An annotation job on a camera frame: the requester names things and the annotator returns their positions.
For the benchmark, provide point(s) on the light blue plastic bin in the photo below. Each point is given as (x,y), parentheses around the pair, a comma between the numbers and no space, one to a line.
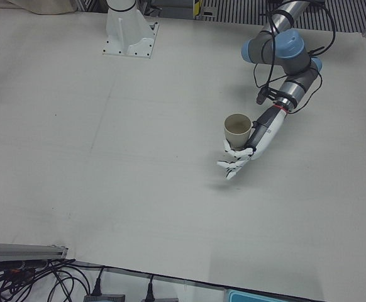
(249,297)

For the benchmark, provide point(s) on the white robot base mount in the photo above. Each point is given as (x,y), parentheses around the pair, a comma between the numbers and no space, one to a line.
(123,34)

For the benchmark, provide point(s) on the aluminium extrusion bar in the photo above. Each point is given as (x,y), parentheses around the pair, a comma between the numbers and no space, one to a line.
(19,250)

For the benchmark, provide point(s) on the beige paper cup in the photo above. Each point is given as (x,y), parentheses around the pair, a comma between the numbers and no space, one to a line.
(236,135)

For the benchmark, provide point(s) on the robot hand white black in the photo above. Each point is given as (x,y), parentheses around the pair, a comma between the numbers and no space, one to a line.
(269,129)

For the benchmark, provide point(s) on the black striped floor grating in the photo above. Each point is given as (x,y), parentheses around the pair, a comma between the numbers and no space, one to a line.
(233,12)

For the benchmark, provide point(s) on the beige cloth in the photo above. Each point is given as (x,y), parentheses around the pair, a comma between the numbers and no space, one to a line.
(44,6)

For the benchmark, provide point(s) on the yellow black striped post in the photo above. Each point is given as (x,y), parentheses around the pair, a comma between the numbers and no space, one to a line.
(197,7)

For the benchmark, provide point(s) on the grey power adapter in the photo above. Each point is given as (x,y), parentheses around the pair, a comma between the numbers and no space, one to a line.
(104,298)

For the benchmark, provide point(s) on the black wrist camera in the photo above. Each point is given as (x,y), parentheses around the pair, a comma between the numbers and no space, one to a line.
(260,97)

